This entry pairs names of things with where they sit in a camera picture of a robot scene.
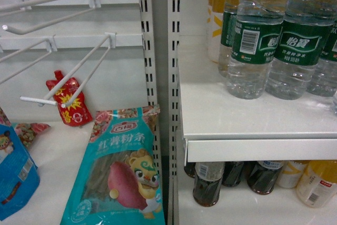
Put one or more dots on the water bottle green label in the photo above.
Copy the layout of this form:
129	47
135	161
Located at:
257	33

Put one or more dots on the white metal shelf board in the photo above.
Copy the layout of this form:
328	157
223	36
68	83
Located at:
217	126

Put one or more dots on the white slotted shelf upright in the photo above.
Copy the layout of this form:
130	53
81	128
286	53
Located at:
174	21
146	9

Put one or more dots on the white lower shelf board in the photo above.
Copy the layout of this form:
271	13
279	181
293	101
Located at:
239	205

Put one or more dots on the water bottle red players label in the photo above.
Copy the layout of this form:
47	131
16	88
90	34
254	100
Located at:
323	81

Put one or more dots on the water bottle barcode label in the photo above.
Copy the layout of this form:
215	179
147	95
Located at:
306	27

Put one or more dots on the dark tea bottle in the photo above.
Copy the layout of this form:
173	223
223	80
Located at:
264	175
207	182

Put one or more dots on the teal sweet potato noodle bag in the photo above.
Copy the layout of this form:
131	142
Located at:
118	182

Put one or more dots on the dark tea bottle left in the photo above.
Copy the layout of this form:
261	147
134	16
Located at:
264	175

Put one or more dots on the white display hook upper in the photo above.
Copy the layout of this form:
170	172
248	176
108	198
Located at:
28	16

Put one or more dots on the blue snack bag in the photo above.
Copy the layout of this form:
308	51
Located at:
19	175

